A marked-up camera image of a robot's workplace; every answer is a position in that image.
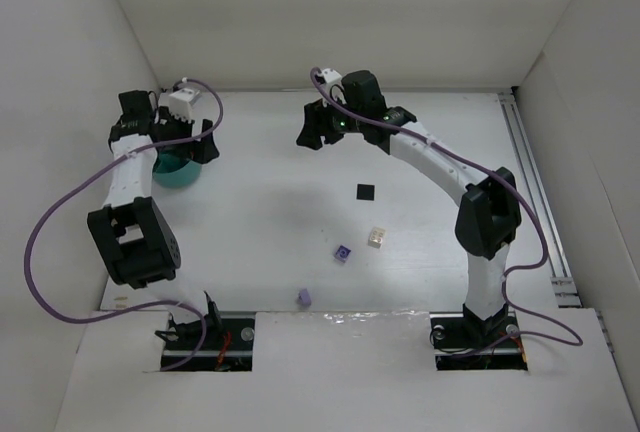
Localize purple square lego brick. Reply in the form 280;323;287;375
334;245;351;263

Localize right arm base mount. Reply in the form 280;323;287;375
429;312;528;372

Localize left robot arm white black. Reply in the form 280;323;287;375
87;87;223;342

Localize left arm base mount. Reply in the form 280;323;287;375
155;314;256;372

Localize cream lego brick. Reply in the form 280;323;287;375
367;227;386;249

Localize aluminium rail right side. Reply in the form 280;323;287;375
498;89;583;308

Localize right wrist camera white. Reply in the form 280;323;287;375
318;68;346;105

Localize small lavender lego piece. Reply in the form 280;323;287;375
297;288;312;308

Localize teal round divided container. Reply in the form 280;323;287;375
152;152;202;189

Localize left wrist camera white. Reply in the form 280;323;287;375
168;88;199;123

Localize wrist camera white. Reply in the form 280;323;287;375
318;68;346;105
168;88;199;123

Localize black square marker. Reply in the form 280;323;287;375
356;184;375;201

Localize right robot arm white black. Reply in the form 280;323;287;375
296;68;522;343

